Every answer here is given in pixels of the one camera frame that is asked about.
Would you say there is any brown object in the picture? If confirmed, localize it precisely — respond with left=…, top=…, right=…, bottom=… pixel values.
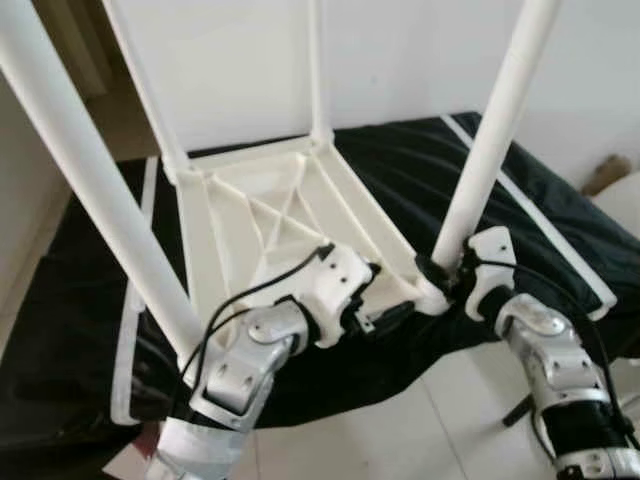
left=583, top=155, right=633, bottom=196

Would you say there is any white rounded plastic appliance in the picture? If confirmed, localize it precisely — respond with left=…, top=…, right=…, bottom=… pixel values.
left=595, top=172, right=640, bottom=236

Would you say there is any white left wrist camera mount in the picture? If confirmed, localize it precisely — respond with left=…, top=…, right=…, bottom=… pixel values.
left=295, top=243, right=376, bottom=349

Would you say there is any white plastic table leg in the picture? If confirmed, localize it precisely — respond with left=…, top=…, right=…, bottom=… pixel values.
left=0, top=0, right=209, bottom=361
left=432, top=0, right=565, bottom=271
left=101, top=0, right=194, bottom=184
left=306, top=0, right=338, bottom=146

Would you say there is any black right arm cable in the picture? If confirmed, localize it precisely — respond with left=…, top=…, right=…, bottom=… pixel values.
left=465, top=258, right=640, bottom=471

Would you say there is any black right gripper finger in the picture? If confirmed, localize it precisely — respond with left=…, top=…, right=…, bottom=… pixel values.
left=414, top=253, right=450, bottom=291

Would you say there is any black metal table leg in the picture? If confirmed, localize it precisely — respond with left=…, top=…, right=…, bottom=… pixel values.
left=500, top=392, right=541, bottom=429

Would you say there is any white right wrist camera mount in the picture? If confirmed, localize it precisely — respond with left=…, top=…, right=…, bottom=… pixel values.
left=465, top=227, right=519, bottom=321

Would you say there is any black table cloth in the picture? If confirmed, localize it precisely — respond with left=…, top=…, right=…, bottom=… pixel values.
left=0, top=110, right=640, bottom=451

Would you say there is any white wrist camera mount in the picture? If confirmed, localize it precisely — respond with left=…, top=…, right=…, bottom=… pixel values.
left=295, top=243, right=376, bottom=349
left=465, top=227, right=519, bottom=321

